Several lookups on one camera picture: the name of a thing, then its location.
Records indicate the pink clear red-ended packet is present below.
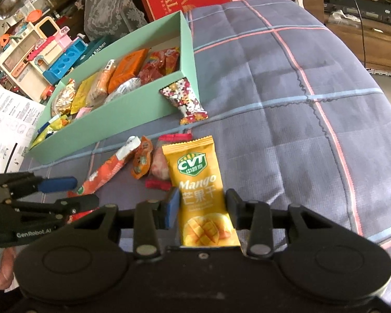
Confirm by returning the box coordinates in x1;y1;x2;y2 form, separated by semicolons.
145;132;193;191

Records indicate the yellow mango dried fruit packet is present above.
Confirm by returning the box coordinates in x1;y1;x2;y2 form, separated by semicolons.
162;136;240;247

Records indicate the pink flower pattern packet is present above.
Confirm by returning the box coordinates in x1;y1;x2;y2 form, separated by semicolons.
75;107;93;120

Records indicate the person's left hand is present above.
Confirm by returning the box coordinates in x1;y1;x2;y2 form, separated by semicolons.
0;247;17;290

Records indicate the yellow snack packet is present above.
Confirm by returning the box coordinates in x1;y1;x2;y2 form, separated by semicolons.
70;73;99;115

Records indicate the grey lace cushion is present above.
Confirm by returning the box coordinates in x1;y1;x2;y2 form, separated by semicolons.
84;0;148;40

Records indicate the black audio device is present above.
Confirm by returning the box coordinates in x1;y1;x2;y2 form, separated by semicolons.
323;0;391;25

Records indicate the Hello Kitty candy wrapper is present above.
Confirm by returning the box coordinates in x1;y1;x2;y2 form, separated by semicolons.
159;78;209;125

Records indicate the grey white candy wrapper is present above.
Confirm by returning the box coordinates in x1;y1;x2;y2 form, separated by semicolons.
104;78;141;104

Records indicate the small orange snack packet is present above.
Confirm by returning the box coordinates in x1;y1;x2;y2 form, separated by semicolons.
131;136;153;179

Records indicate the plaid blue-grey bedspread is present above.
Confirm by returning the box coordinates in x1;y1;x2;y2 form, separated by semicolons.
19;0;391;304

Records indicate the peanut snack clear packet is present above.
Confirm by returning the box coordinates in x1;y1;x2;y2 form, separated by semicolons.
51;79;77;116

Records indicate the mint green cardboard tray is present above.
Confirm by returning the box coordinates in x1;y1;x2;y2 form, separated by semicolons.
26;11;198;165

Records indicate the clear bread stick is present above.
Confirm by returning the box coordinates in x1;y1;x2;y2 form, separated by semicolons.
86;59;116;107

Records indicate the blue silver wafer packet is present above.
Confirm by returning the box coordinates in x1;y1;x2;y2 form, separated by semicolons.
37;115;60;135

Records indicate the Home Kitchen toy set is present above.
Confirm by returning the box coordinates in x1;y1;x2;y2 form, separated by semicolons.
0;17;113;103

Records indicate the yellow cartoon chips packet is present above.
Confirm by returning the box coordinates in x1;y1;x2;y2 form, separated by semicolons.
30;115;71;149

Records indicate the white printed instruction sheet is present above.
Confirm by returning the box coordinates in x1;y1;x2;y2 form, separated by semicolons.
0;86;44;173

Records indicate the orange red long packet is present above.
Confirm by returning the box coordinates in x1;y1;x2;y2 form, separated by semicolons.
66;135;142;224

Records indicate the red rainbow candy packet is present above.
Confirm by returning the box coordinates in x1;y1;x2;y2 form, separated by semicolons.
138;47;181;86

